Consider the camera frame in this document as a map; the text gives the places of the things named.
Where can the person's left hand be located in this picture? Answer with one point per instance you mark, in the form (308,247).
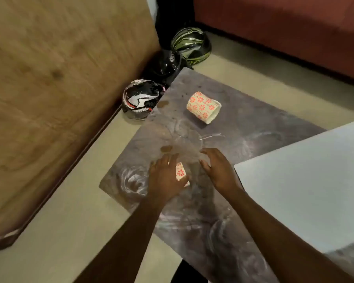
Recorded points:
(163,181)

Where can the person's right hand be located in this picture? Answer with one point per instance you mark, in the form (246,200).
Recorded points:
(222,172)

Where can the cream red-flowered mug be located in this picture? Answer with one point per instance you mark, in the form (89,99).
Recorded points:
(180,172)
(202,106)

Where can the white gold-flowered placemat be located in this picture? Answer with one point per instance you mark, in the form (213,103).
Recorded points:
(306,179)

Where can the person's left forearm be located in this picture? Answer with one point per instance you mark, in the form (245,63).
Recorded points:
(127,244)

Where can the person's right forearm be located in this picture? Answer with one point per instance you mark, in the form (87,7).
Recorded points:
(277,241)

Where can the person's black trousers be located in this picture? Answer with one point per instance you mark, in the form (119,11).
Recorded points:
(188,274)

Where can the black white red helmet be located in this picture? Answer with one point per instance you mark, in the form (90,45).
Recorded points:
(140,100)

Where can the glossy black helmet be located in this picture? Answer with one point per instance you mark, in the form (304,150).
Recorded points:
(165,66)

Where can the green black helmet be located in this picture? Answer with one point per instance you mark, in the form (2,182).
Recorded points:
(191,44)

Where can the brown wooden panel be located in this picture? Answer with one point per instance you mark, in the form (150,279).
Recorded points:
(53,94)

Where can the red sofa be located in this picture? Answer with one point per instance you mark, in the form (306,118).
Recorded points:
(283,23)

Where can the black backpack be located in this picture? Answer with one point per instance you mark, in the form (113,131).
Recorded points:
(174,17)

